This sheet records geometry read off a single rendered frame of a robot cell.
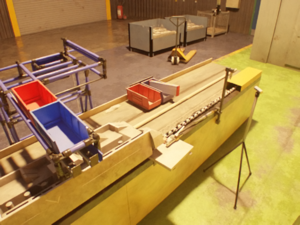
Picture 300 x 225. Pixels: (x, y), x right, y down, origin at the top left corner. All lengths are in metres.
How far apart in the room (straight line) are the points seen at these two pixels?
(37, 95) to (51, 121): 0.31
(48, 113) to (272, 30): 6.05
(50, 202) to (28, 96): 0.67
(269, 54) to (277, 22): 0.89
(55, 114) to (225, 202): 1.83
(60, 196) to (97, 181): 0.24
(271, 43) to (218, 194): 5.01
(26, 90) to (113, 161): 0.70
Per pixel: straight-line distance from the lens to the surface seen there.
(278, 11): 6.51
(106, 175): 1.35
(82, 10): 12.75
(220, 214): 2.30
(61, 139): 1.17
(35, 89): 1.51
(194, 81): 2.88
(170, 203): 2.29
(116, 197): 1.56
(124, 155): 1.38
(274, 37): 6.66
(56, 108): 1.25
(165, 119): 2.03
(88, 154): 1.08
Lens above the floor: 1.89
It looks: 32 degrees down
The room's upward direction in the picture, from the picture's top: straight up
